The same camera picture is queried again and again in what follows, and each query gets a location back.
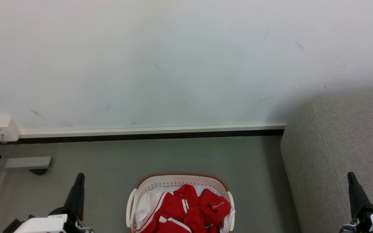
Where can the white black baseboard strip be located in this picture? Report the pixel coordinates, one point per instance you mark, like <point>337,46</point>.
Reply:
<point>151,132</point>

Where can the white wall socket box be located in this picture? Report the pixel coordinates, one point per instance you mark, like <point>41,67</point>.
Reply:
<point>2,127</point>

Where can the red white striped jacket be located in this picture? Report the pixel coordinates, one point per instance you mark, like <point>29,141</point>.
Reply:
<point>189,210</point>

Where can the black round foot pad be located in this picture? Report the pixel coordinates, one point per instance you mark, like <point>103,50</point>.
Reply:
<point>38,171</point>

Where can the cream plastic laundry basket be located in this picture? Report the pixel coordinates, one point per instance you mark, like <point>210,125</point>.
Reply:
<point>173,180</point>

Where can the grey fabric sofa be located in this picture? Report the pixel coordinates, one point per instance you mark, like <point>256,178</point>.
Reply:
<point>335,145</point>

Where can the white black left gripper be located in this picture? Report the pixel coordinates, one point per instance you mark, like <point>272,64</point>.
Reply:
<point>44,225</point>

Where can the grey table leg foot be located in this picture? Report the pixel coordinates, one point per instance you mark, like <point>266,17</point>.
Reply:
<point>28,162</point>

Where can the white cloth basket liner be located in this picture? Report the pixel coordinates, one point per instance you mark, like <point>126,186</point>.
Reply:
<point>209,190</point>

